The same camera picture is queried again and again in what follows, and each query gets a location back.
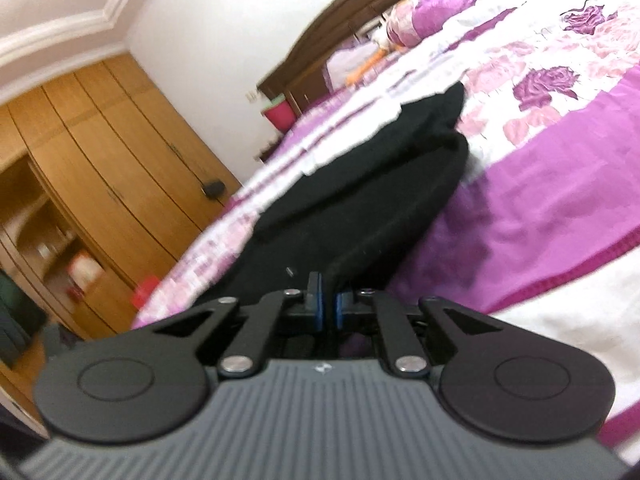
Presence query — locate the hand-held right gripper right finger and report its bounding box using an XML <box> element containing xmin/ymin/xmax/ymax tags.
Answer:
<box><xmin>334</xmin><ymin>287</ymin><xmax>503</xmax><ymax>379</ymax></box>

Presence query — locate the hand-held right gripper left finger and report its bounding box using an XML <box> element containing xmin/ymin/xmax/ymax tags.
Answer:
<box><xmin>150</xmin><ymin>272</ymin><xmax>327</xmax><ymax>379</ymax></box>

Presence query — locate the black buttoned cardigan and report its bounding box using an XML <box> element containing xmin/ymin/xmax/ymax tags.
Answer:
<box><xmin>192</xmin><ymin>82</ymin><xmax>470</xmax><ymax>311</ymax></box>

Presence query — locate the small red box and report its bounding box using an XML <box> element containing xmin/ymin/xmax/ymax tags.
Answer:
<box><xmin>131</xmin><ymin>276</ymin><xmax>158</xmax><ymax>311</ymax></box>

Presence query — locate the red plastic bucket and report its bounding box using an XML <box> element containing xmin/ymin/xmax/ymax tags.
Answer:
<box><xmin>262</xmin><ymin>94</ymin><xmax>295</xmax><ymax>133</ymax></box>

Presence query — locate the purple floral bedspread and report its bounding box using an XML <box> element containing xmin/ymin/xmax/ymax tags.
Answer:
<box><xmin>132</xmin><ymin>0</ymin><xmax>640</xmax><ymax>466</ymax></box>

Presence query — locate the white and red packet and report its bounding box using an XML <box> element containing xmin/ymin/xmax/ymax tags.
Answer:
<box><xmin>67</xmin><ymin>254</ymin><xmax>107</xmax><ymax>293</ymax></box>

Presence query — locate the orange and white plush toy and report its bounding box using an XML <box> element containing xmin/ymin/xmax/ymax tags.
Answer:
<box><xmin>345</xmin><ymin>30</ymin><xmax>401</xmax><ymax>86</ymax></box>

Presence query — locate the light wooden wardrobe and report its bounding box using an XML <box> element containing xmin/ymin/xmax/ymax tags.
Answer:
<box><xmin>0</xmin><ymin>52</ymin><xmax>241</xmax><ymax>341</ymax></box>

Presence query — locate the lilac pillow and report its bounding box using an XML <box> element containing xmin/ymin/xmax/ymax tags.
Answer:
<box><xmin>325</xmin><ymin>42</ymin><xmax>373</xmax><ymax>91</ymax></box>

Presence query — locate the dark wooden headboard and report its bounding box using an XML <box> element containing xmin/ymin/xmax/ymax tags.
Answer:
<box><xmin>257</xmin><ymin>0</ymin><xmax>496</xmax><ymax>116</ymax></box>

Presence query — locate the dark green bag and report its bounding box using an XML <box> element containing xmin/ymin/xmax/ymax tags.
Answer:
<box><xmin>0</xmin><ymin>267</ymin><xmax>48</xmax><ymax>353</ymax></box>

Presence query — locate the folded purple floral quilt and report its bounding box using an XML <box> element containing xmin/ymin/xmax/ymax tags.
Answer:
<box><xmin>387</xmin><ymin>0</ymin><xmax>501</xmax><ymax>51</ymax></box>

